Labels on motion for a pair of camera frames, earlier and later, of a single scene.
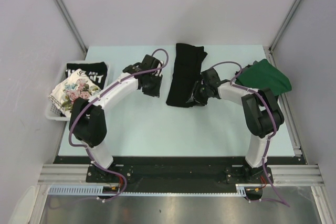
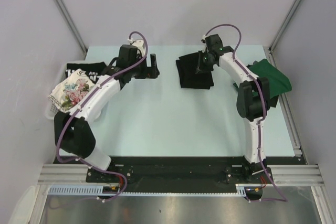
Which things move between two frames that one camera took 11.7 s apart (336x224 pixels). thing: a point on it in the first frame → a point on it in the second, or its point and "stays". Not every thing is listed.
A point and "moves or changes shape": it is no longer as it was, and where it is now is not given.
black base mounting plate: x=184 y=171 stays
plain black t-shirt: x=186 y=74 moves or changes shape
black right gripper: x=199 y=101 → x=201 y=68
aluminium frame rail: x=65 y=174 stays
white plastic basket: x=52 y=112 stays
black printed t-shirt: x=96 y=71 stays
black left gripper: x=155 y=92 → x=148 y=72
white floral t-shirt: x=77 y=85 stays
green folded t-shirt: x=263 y=74 stays
